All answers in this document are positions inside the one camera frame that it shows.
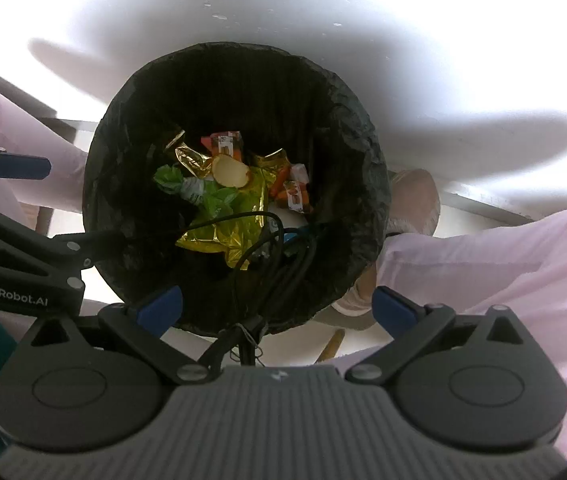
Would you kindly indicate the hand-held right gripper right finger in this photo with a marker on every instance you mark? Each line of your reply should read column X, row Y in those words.
column 393, row 310

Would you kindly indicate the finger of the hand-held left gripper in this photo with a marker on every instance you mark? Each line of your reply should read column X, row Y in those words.
column 48, row 245
column 23, row 167

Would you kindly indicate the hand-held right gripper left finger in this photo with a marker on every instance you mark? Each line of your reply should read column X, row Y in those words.
column 161, row 306

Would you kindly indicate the yellow-green plastic bag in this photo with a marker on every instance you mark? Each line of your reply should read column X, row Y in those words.
column 218, row 235

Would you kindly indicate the black trash bin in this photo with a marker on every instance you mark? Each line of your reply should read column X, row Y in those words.
column 138, row 160

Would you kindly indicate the colourful snack packet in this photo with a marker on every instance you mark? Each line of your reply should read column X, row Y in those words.
column 296, row 195

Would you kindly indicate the beige slipper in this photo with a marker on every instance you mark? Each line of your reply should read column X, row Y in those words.
column 356, row 300
column 413, row 200

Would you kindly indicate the orange snack packet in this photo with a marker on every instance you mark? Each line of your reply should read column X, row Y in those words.
column 223, row 142

